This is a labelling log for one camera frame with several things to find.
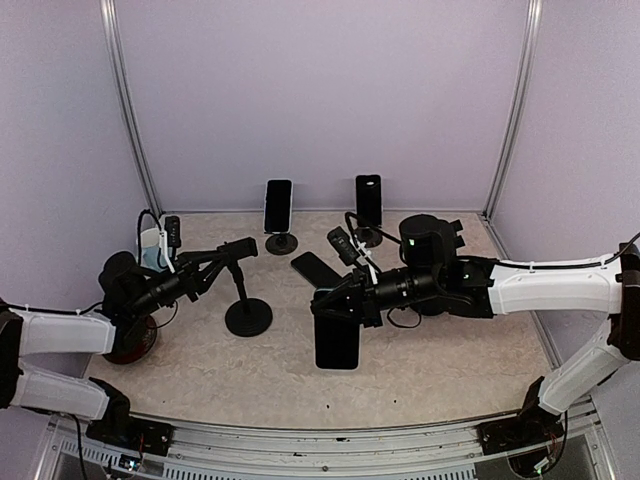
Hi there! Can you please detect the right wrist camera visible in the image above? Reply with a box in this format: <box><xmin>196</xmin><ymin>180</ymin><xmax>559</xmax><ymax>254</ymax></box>
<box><xmin>327</xmin><ymin>226</ymin><xmax>379</xmax><ymax>283</ymax></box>

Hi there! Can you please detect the left aluminium frame post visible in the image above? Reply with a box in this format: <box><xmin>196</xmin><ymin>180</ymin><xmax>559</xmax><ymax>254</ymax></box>
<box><xmin>99</xmin><ymin>0</ymin><xmax>163</xmax><ymax>216</ymax></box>

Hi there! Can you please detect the clear case phone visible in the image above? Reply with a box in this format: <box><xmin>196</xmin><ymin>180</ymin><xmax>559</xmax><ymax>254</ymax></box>
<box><xmin>355</xmin><ymin>174</ymin><xmax>382</xmax><ymax>227</ymax></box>

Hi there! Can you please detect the top black phone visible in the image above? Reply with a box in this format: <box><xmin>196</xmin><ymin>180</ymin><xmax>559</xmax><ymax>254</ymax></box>
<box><xmin>290</xmin><ymin>252</ymin><xmax>342</xmax><ymax>288</ymax></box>

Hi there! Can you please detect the aluminium frame post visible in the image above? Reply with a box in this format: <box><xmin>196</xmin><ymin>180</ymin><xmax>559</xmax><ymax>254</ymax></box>
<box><xmin>99</xmin><ymin>0</ymin><xmax>163</xmax><ymax>216</ymax></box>
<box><xmin>483</xmin><ymin>0</ymin><xmax>544</xmax><ymax>223</ymax></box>

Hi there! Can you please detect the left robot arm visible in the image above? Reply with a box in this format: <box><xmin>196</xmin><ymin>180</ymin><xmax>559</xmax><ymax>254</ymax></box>
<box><xmin>1</xmin><ymin>238</ymin><xmax>258</xmax><ymax>445</ymax></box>

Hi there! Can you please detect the dark red saucer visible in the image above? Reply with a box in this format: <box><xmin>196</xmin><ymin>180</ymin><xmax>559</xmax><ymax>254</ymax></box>
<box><xmin>103</xmin><ymin>315</ymin><xmax>157</xmax><ymax>365</ymax></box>

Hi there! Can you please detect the dark teal phone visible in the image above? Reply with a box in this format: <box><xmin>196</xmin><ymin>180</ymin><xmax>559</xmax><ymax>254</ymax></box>
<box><xmin>313</xmin><ymin>313</ymin><xmax>360</xmax><ymax>371</ymax></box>

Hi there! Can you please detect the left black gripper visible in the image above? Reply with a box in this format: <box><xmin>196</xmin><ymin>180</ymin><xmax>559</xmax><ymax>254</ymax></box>
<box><xmin>127</xmin><ymin>249</ymin><xmax>228</xmax><ymax>318</ymax></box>

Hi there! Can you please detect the front aluminium rail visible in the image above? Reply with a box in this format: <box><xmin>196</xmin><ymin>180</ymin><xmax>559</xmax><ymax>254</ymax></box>
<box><xmin>27</xmin><ymin>398</ymin><xmax>617</xmax><ymax>479</ymax></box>

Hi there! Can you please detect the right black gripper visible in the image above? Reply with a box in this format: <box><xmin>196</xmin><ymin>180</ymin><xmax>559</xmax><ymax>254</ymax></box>
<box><xmin>311</xmin><ymin>263</ymin><xmax>442</xmax><ymax>327</ymax></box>

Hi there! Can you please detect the right aluminium frame post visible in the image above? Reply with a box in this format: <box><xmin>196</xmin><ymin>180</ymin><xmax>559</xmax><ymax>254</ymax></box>
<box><xmin>483</xmin><ymin>0</ymin><xmax>544</xmax><ymax>223</ymax></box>

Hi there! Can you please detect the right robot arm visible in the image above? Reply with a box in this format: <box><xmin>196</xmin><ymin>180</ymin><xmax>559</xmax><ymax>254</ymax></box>
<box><xmin>311</xmin><ymin>214</ymin><xmax>639</xmax><ymax>444</ymax></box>

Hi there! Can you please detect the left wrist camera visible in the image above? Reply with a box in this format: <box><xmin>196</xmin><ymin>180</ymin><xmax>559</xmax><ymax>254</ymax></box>
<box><xmin>158</xmin><ymin>215</ymin><xmax>182</xmax><ymax>273</ymax></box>

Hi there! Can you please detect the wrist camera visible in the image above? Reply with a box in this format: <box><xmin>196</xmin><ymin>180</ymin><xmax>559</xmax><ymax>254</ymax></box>
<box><xmin>158</xmin><ymin>215</ymin><xmax>182</xmax><ymax>273</ymax></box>
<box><xmin>327</xmin><ymin>226</ymin><xmax>379</xmax><ymax>283</ymax></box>

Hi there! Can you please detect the black clamp phone stand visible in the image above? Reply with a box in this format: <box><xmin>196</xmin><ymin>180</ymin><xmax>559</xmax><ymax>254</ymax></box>
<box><xmin>218</xmin><ymin>237</ymin><xmax>273</xmax><ymax>338</ymax></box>
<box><xmin>411</xmin><ymin>214</ymin><xmax>465</xmax><ymax>280</ymax></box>

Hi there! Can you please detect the light blue mug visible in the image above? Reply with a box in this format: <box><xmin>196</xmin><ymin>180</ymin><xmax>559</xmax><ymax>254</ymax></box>
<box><xmin>139</xmin><ymin>227</ymin><xmax>166</xmax><ymax>271</ymax></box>

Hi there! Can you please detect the plate phone stand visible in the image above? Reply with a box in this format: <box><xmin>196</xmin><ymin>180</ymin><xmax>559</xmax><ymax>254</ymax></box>
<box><xmin>354</xmin><ymin>227</ymin><xmax>383</xmax><ymax>248</ymax></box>
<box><xmin>265</xmin><ymin>233</ymin><xmax>298</xmax><ymax>256</ymax></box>

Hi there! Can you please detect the blue case phone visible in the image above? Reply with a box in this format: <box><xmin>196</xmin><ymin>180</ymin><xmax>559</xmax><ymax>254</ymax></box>
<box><xmin>264</xmin><ymin>179</ymin><xmax>293</xmax><ymax>234</ymax></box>

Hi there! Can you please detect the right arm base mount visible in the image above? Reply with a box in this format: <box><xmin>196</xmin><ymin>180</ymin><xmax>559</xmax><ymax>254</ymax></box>
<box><xmin>476</xmin><ymin>417</ymin><xmax>564</xmax><ymax>456</ymax></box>

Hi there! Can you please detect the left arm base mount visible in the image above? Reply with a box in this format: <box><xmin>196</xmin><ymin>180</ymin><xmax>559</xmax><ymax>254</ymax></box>
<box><xmin>86</xmin><ymin>417</ymin><xmax>174</xmax><ymax>457</ymax></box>

